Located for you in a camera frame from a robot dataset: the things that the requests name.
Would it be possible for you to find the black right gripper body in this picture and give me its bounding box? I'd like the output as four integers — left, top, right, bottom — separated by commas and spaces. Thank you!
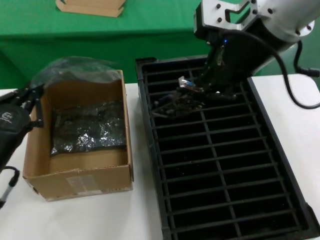
202, 29, 272, 88

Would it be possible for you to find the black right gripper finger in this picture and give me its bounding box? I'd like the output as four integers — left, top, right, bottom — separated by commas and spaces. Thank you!
199, 80, 243, 101

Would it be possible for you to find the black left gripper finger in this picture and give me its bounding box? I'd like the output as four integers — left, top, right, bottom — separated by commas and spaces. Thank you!
28, 96, 45, 129
0, 83, 46, 108

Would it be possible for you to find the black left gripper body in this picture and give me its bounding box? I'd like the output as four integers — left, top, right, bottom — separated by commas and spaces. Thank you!
0, 103, 33, 173

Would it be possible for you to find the green graphics card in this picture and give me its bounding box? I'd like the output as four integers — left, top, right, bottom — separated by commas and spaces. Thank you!
149, 75, 210, 119

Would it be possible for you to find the silver antistatic bag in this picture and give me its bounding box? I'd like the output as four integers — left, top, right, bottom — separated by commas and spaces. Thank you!
29, 56, 123, 88

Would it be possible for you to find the bagged graphics card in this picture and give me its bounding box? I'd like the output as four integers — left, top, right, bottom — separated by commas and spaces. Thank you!
49, 99, 126, 158

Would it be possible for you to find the black slotted plastic container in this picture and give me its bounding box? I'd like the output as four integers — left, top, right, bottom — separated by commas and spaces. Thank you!
134, 56, 315, 240

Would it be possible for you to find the open brown cardboard box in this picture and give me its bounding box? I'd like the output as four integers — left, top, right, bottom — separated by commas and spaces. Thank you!
22, 69, 135, 202

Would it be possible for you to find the flat open cardboard mailer box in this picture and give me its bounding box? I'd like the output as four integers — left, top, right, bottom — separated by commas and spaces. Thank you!
55, 0, 127, 18

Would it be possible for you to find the green tablecloth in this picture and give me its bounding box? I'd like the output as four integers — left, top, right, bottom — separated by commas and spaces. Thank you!
0, 0, 269, 90

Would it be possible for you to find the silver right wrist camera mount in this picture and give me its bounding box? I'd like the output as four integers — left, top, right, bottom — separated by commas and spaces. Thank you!
193, 0, 262, 35

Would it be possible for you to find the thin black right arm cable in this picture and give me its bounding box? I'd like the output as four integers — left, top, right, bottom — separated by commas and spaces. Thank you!
218, 29, 320, 110

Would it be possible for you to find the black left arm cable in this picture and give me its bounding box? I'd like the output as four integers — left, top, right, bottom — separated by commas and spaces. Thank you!
0, 165, 21, 210

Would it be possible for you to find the black cable with silver plug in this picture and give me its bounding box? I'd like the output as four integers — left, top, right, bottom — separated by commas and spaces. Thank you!
292, 39, 320, 77

